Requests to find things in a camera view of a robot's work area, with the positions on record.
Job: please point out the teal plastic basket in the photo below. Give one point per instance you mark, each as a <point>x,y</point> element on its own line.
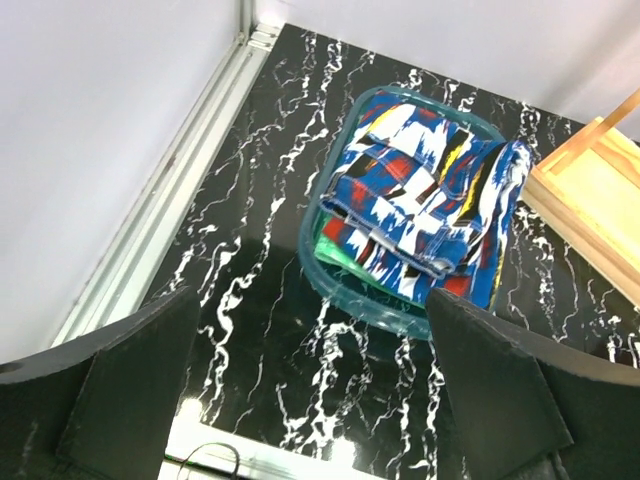
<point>345,291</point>

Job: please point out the green tie-dye trousers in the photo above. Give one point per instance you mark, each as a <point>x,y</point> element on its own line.
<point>328,252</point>

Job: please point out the blue patterned trousers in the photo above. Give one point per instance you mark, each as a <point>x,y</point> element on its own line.
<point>420,202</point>

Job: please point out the wooden clothes rack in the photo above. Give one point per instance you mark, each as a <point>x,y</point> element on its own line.
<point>587,191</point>

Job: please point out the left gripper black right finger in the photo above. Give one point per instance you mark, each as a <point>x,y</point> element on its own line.
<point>527,407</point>

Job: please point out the aluminium mounting rail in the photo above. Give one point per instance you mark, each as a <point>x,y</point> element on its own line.
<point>120,281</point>

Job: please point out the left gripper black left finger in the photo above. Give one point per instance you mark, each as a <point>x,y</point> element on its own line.
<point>99,406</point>

